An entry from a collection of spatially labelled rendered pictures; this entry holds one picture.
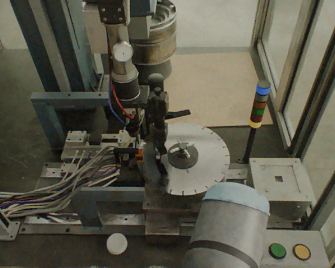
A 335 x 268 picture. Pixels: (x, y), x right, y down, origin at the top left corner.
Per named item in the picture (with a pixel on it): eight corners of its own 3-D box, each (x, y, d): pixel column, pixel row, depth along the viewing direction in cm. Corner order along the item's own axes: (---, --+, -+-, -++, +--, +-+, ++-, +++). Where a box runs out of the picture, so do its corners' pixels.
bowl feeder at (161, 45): (178, 56, 196) (178, -5, 169) (177, 89, 175) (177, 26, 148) (126, 57, 197) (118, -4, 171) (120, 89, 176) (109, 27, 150)
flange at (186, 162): (205, 154, 118) (205, 149, 116) (184, 173, 113) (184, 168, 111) (181, 139, 123) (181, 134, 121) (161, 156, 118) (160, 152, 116)
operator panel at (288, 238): (305, 251, 113) (319, 230, 102) (314, 284, 106) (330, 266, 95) (223, 249, 115) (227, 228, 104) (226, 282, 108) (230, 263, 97)
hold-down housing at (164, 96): (171, 133, 109) (169, 85, 94) (168, 143, 106) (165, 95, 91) (154, 131, 110) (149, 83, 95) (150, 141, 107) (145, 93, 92)
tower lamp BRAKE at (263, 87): (268, 86, 114) (269, 79, 112) (270, 95, 111) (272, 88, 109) (254, 87, 115) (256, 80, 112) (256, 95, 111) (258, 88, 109)
